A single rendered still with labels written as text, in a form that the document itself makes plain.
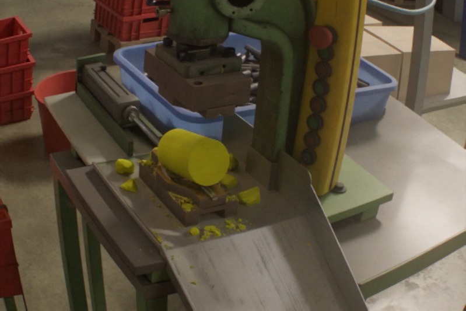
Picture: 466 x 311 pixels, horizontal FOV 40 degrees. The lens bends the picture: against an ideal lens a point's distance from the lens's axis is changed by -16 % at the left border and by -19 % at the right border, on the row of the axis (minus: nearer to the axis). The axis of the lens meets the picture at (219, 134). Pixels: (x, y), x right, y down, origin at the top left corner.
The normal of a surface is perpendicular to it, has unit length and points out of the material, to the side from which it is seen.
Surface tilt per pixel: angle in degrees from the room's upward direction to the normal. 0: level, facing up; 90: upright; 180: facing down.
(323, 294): 30
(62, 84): 81
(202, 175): 74
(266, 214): 0
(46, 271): 0
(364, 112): 100
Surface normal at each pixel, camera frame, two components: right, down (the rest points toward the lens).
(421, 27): -0.87, 0.16
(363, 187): 0.08, -0.89
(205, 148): 0.50, 0.15
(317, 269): 0.32, -0.56
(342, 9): -0.59, 0.23
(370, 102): 0.48, 0.57
